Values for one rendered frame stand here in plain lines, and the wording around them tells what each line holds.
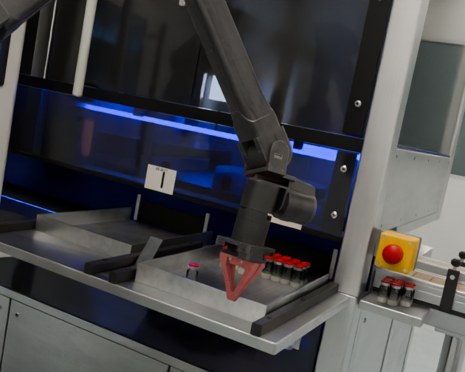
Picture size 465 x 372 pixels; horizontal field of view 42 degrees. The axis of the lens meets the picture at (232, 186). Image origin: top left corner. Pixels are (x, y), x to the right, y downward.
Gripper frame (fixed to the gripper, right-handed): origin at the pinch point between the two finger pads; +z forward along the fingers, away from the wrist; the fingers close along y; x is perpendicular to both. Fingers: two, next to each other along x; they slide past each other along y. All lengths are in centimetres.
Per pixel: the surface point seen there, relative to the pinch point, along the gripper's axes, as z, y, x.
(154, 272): 0.9, -0.5, 16.0
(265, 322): 1.8, -2.5, -8.0
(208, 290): 0.7, 0.3, 4.8
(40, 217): 0, 6, 53
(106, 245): 0.6, 7.6, 34.6
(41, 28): -47, 23, 90
